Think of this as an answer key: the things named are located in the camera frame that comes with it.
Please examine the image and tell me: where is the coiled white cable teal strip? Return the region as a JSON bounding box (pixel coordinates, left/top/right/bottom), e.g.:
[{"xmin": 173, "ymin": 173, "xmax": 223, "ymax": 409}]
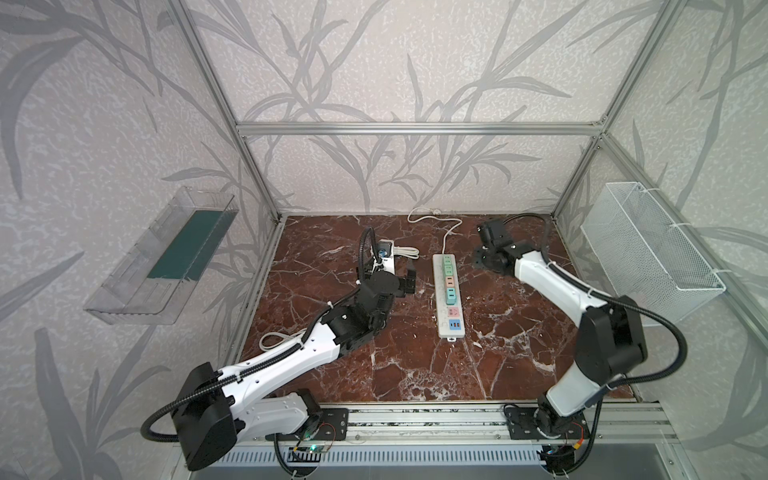
[{"xmin": 392, "ymin": 246, "xmax": 420, "ymax": 260}]

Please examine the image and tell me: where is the white cable of square socket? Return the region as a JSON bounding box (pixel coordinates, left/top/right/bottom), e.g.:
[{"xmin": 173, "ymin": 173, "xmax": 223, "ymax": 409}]
[{"xmin": 259, "ymin": 329, "xmax": 307, "ymax": 353}]

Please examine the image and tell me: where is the teal charger plug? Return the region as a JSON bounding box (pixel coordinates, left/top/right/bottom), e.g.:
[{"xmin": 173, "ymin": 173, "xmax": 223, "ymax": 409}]
[{"xmin": 445, "ymin": 288, "xmax": 458, "ymax": 305}]

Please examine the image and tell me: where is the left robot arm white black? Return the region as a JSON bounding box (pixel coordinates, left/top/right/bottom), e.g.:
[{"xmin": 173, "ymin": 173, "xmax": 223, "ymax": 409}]
[{"xmin": 140, "ymin": 267, "xmax": 417, "ymax": 471}]

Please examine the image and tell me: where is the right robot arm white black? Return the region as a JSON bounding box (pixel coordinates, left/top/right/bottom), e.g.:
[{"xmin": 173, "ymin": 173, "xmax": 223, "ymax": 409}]
[{"xmin": 476, "ymin": 214, "xmax": 689, "ymax": 428}]

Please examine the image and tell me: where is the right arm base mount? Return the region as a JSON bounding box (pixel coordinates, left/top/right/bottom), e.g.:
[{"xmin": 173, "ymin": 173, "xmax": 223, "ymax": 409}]
[{"xmin": 502, "ymin": 404, "xmax": 591, "ymax": 442}]

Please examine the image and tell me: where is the white cable of long strip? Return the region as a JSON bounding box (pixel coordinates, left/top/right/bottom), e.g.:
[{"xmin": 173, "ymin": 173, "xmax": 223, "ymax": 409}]
[{"xmin": 406, "ymin": 208, "xmax": 464, "ymax": 256}]

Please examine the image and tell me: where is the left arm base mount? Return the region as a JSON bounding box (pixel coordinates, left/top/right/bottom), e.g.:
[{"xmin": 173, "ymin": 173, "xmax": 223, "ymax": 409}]
[{"xmin": 287, "ymin": 408, "xmax": 350, "ymax": 442}]

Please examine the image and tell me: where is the long white power strip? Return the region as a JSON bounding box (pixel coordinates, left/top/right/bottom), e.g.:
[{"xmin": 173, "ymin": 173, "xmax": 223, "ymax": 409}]
[{"xmin": 432, "ymin": 254, "xmax": 466, "ymax": 343}]

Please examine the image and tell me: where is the aluminium frame rail front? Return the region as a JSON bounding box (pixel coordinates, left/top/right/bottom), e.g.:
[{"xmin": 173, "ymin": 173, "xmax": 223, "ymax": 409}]
[{"xmin": 173, "ymin": 403, "xmax": 679, "ymax": 448}]

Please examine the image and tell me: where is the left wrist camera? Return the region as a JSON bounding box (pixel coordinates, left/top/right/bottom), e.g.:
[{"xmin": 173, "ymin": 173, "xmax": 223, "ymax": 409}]
[{"xmin": 373, "ymin": 239, "xmax": 395, "ymax": 274}]

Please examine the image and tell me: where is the white wire mesh basket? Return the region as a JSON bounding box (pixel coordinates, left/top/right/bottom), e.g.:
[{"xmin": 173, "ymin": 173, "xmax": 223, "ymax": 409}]
[{"xmin": 581, "ymin": 182, "xmax": 726, "ymax": 323}]

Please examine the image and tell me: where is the clear plastic wall tray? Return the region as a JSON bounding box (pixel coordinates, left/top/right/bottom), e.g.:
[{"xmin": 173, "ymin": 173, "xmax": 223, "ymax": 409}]
[{"xmin": 84, "ymin": 187, "xmax": 239, "ymax": 326}]

